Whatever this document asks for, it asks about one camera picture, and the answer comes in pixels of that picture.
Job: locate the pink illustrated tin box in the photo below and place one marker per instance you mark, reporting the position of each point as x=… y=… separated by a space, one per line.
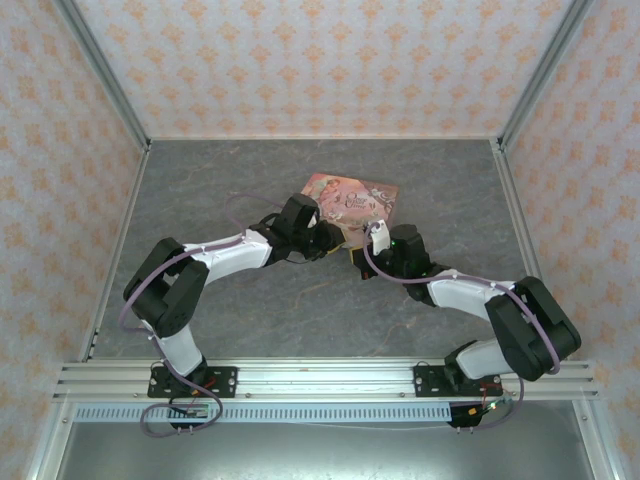
x=350 y=200

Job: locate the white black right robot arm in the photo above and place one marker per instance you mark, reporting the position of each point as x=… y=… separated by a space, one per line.
x=460 y=295

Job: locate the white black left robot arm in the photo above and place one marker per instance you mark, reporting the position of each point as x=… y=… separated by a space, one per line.
x=230 y=257

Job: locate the right circuit board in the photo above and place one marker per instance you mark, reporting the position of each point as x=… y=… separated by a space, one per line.
x=487 y=407

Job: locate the circuit board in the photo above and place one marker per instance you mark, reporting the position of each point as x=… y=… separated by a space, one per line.
x=487 y=407
x=195 y=412

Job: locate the grey metal sheet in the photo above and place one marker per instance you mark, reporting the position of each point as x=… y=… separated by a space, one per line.
x=325 y=455

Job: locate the left circuit board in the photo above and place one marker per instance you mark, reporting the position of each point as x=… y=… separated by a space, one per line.
x=195 y=412

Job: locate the aluminium table side rail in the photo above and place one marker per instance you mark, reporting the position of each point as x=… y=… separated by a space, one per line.
x=520 y=215
x=123 y=225

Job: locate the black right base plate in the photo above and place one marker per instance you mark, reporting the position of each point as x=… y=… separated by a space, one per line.
x=425 y=382

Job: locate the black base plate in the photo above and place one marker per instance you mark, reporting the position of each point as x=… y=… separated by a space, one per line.
x=225 y=382
x=425 y=382

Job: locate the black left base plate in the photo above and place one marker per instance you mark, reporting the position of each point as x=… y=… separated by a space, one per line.
x=225 y=382

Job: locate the aluminium frame post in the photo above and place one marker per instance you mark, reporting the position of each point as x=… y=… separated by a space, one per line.
x=546 y=65
x=102 y=65

